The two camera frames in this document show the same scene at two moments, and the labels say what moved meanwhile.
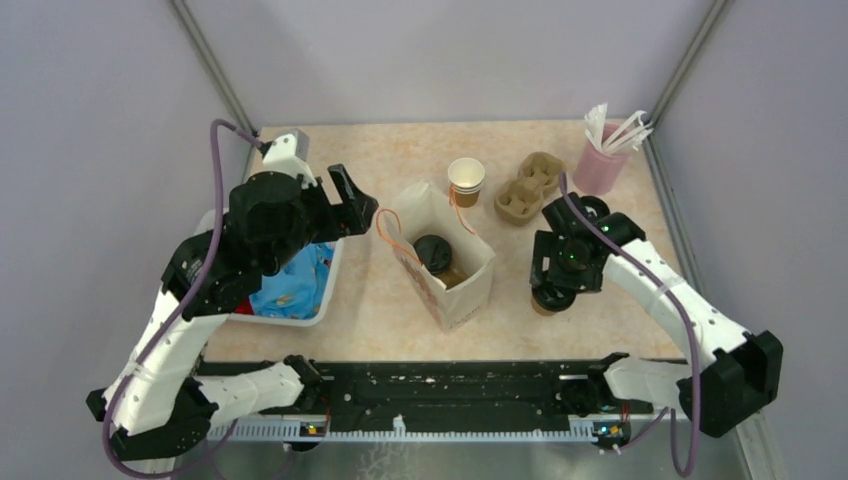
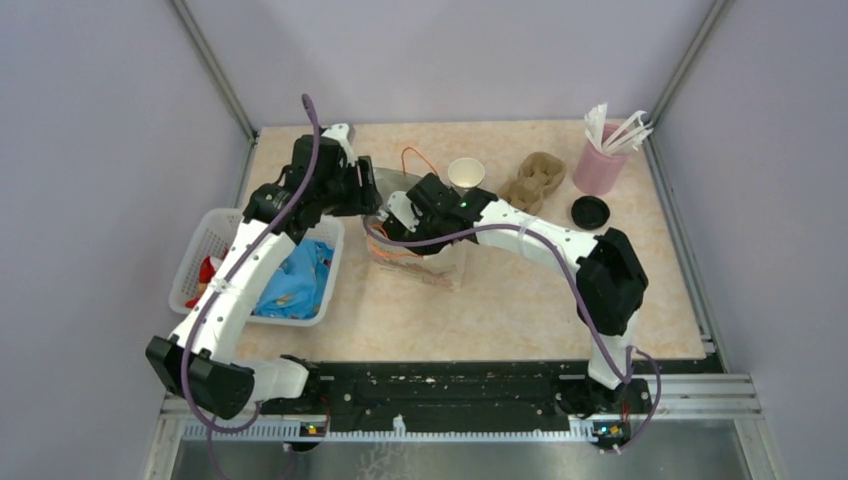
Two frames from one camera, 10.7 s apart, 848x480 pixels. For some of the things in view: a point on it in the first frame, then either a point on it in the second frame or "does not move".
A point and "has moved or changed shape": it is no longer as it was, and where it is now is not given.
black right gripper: (547, 245) → (417, 235)
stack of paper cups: (466, 176) does not move
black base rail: (536, 391) does not move
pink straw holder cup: (597, 172) does not move
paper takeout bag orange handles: (446, 263) has moved or changed shape
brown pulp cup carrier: (519, 201) does not move
